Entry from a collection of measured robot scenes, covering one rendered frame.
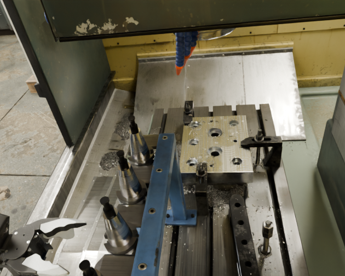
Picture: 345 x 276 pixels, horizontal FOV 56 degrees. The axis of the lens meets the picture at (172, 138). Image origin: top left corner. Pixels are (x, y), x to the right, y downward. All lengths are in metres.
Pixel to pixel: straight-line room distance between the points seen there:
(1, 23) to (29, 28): 4.68
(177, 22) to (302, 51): 1.60
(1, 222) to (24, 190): 2.04
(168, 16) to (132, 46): 1.53
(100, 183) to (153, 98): 0.62
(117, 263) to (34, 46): 0.94
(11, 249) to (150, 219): 0.28
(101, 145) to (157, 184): 1.07
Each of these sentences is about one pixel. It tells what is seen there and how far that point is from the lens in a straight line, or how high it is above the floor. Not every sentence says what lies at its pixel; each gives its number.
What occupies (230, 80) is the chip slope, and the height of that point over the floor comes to 0.78.
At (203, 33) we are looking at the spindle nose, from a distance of 0.73.
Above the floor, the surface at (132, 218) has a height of 1.22.
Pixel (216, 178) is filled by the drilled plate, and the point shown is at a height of 0.96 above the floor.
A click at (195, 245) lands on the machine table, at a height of 0.90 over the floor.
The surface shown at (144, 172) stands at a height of 1.22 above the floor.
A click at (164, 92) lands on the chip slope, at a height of 0.76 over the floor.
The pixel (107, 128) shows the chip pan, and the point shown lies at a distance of 1.83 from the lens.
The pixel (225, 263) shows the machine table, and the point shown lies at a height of 0.90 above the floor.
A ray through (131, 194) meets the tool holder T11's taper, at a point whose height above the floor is 1.23.
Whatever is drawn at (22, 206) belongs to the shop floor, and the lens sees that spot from 2.60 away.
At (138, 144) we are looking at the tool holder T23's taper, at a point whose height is 1.26.
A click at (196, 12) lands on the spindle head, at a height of 1.57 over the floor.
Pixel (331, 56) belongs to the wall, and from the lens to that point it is 2.08.
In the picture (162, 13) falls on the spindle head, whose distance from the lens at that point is 0.46.
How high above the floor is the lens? 1.72
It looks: 39 degrees down
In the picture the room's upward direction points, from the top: 9 degrees counter-clockwise
